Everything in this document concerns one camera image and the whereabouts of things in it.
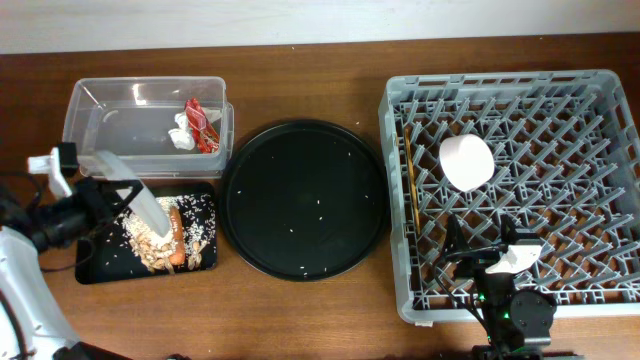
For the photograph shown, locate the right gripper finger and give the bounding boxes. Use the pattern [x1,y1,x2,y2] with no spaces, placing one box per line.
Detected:
[442,214,468,255]
[500,214,538,245]

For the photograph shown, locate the clear plastic bin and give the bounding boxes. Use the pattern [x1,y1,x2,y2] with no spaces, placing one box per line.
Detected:
[62,76,234,179]

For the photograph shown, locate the wooden chopstick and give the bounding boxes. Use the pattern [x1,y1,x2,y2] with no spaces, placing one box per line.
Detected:
[404,127,421,237]

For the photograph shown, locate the black rectangular tray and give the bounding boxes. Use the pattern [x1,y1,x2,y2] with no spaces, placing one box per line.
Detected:
[75,182,217,285]

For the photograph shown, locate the white tissue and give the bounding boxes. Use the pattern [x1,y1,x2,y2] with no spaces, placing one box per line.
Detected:
[168,108,222,153]

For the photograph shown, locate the round black tray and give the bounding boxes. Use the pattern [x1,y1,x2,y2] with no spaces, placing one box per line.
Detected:
[217,119,390,282]

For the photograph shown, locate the grey dishwasher rack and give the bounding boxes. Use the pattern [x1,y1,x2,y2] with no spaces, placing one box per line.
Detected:
[378,70,639,326]

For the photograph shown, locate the orange carrot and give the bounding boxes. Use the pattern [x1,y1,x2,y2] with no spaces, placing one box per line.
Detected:
[169,207,186,266]

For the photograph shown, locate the rice and peanut shells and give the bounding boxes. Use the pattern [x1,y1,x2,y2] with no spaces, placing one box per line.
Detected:
[116,193,217,274]

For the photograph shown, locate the grey plate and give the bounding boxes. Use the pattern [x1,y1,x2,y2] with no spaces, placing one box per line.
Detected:
[94,150,171,236]

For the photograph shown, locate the white bowl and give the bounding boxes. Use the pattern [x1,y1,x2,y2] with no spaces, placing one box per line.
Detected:
[439,134,495,192]

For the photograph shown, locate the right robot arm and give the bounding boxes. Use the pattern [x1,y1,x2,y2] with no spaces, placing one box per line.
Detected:
[433,214,557,360]

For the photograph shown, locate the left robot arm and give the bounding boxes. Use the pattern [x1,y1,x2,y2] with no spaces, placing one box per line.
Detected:
[1,178,145,359]

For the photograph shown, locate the red snack wrapper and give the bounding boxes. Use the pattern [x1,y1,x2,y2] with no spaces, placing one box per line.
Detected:
[185,98,222,154]

